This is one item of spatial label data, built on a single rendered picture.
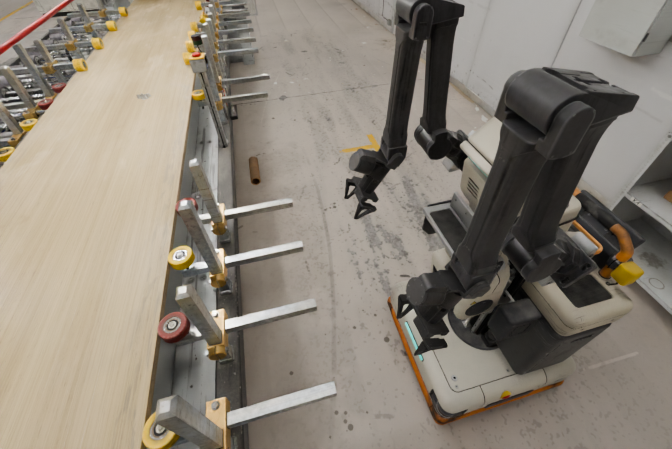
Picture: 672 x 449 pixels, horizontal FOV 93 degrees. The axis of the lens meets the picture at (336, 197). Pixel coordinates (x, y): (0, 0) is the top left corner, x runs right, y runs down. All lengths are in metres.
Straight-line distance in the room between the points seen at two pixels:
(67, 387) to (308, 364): 1.09
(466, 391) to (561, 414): 0.58
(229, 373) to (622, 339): 2.04
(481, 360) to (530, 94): 1.39
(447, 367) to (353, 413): 0.51
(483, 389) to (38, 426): 1.46
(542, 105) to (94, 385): 1.12
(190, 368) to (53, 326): 0.42
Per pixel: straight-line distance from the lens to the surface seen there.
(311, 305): 1.08
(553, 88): 0.47
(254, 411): 1.02
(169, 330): 1.08
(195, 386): 1.31
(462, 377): 1.66
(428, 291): 0.69
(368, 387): 1.86
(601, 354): 2.34
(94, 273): 1.33
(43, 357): 1.24
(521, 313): 1.30
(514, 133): 0.49
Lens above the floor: 1.79
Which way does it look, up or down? 44 degrees down
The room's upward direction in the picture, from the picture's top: 1 degrees counter-clockwise
